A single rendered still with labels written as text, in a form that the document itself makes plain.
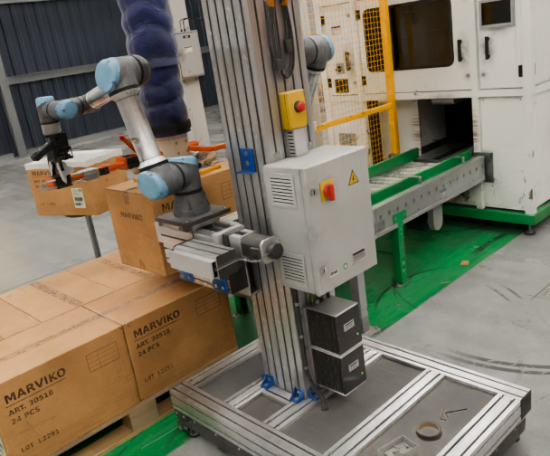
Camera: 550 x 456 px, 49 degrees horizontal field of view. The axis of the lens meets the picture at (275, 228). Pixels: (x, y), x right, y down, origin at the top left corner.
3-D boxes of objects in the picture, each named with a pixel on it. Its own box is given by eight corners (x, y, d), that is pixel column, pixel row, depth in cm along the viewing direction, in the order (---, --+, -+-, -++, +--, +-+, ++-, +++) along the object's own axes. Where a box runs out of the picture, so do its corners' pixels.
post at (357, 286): (361, 327, 346) (342, 157, 316) (371, 330, 342) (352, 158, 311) (354, 332, 342) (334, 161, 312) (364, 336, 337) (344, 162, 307)
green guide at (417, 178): (468, 160, 456) (468, 148, 453) (480, 160, 448) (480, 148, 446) (330, 225, 355) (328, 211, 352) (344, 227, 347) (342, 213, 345)
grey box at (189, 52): (201, 75, 417) (193, 30, 408) (205, 74, 413) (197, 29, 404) (177, 80, 404) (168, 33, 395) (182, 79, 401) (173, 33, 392)
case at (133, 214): (211, 227, 347) (198, 159, 335) (258, 236, 319) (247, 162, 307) (121, 263, 308) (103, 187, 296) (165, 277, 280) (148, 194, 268)
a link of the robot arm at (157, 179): (190, 188, 230) (136, 49, 222) (163, 199, 219) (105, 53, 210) (169, 194, 238) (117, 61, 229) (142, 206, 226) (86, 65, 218)
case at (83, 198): (38, 215, 460) (23, 164, 448) (75, 199, 494) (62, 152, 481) (98, 215, 433) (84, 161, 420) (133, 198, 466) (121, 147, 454)
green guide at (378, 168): (408, 156, 494) (407, 146, 491) (419, 157, 487) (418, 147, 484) (269, 215, 393) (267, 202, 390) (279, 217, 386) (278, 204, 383)
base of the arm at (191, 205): (218, 208, 242) (213, 185, 239) (187, 220, 232) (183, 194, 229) (195, 204, 253) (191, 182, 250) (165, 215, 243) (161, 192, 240)
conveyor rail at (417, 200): (479, 179, 454) (478, 155, 449) (486, 180, 451) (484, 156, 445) (256, 298, 309) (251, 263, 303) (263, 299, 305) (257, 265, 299)
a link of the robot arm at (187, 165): (208, 185, 241) (202, 151, 237) (186, 194, 230) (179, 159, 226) (186, 184, 247) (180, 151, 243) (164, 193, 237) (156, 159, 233)
